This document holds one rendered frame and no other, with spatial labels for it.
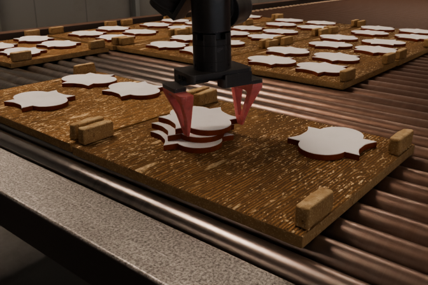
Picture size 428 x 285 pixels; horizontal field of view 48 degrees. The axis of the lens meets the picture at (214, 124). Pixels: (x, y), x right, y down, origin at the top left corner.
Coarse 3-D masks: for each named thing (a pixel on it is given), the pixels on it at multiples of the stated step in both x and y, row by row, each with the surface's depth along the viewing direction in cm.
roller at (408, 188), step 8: (0, 72) 132; (8, 80) 127; (16, 80) 125; (24, 80) 123; (32, 80) 123; (376, 184) 67; (384, 184) 67; (392, 184) 66; (400, 184) 66; (408, 184) 65; (416, 184) 65; (392, 192) 66; (400, 192) 65; (408, 192) 64; (416, 192) 64; (424, 192) 64; (416, 200) 64; (424, 200) 63
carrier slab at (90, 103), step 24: (96, 72) 124; (0, 96) 102; (96, 96) 102; (0, 120) 90; (24, 120) 87; (48, 120) 87; (72, 120) 87; (120, 120) 87; (144, 120) 87; (72, 144) 76
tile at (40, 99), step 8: (16, 96) 98; (24, 96) 98; (32, 96) 98; (40, 96) 98; (48, 96) 98; (56, 96) 98; (64, 96) 98; (72, 96) 99; (8, 104) 95; (16, 104) 94; (24, 104) 93; (32, 104) 93; (40, 104) 93; (48, 104) 93; (56, 104) 93; (64, 104) 94
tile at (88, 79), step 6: (66, 78) 113; (72, 78) 113; (78, 78) 113; (84, 78) 113; (90, 78) 113; (96, 78) 113; (102, 78) 113; (108, 78) 113; (114, 78) 113; (66, 84) 109; (72, 84) 110; (78, 84) 109; (84, 84) 108; (90, 84) 108; (96, 84) 109; (102, 84) 109; (108, 84) 110
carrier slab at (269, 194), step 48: (96, 144) 75; (144, 144) 75; (240, 144) 75; (288, 144) 75; (384, 144) 75; (192, 192) 60; (240, 192) 60; (288, 192) 60; (336, 192) 60; (288, 240) 52
